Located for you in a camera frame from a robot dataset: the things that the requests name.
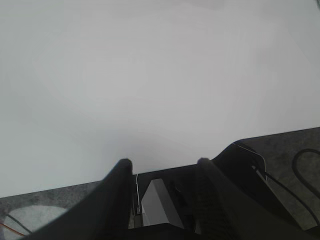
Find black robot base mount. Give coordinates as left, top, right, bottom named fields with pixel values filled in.
left=125, top=143, right=320, bottom=240

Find grey metal bracket block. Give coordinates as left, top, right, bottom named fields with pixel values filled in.
left=141, top=178, right=184, bottom=229

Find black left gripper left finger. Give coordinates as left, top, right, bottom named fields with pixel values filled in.
left=25, top=159, right=133, bottom=240

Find black cable on floor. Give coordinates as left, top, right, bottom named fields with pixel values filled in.
left=264, top=148, right=320, bottom=226

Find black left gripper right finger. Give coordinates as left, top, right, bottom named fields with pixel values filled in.
left=194, top=158, right=240, bottom=240

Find thin red white wires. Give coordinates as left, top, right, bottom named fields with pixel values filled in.
left=0, top=213, right=33, bottom=237

